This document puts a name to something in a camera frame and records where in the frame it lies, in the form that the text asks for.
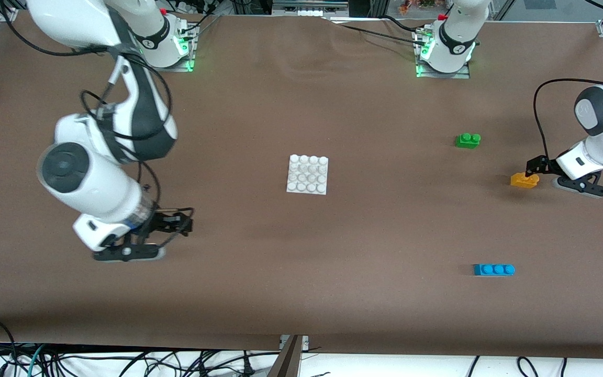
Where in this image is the blue three-stud block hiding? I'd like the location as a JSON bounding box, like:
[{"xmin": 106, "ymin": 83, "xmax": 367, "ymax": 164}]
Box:
[{"xmin": 473, "ymin": 263, "xmax": 516, "ymax": 276}]

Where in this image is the black table cable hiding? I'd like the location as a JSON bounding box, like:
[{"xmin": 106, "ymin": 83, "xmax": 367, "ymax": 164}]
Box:
[
  {"xmin": 383, "ymin": 15, "xmax": 428, "ymax": 33},
  {"xmin": 333, "ymin": 22, "xmax": 428, "ymax": 43}
]

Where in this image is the teal floor cable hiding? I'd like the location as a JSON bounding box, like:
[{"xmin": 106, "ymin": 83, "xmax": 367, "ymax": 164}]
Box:
[{"xmin": 16, "ymin": 344, "xmax": 47, "ymax": 377}]

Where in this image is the white studded base plate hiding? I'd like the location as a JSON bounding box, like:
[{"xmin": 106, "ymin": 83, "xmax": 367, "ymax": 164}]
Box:
[{"xmin": 286, "ymin": 154, "xmax": 329, "ymax": 196}]

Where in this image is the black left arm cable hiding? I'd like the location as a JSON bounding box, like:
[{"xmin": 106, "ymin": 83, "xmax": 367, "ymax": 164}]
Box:
[{"xmin": 533, "ymin": 79, "xmax": 603, "ymax": 158}]

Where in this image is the metal table post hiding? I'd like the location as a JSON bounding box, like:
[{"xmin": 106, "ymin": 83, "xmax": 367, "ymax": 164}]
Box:
[{"xmin": 267, "ymin": 334, "xmax": 310, "ymax": 377}]

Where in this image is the brown table cover sheet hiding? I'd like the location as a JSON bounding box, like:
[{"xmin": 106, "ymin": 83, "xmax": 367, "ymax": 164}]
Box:
[{"xmin": 0, "ymin": 10, "xmax": 603, "ymax": 360}]

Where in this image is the white power strip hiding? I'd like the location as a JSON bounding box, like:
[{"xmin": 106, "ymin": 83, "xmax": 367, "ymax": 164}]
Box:
[{"xmin": 273, "ymin": 0, "xmax": 349, "ymax": 17}]

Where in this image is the yellow two-stud block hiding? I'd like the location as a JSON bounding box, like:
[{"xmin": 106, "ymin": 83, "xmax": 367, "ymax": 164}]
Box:
[{"xmin": 510, "ymin": 172, "xmax": 540, "ymax": 189}]

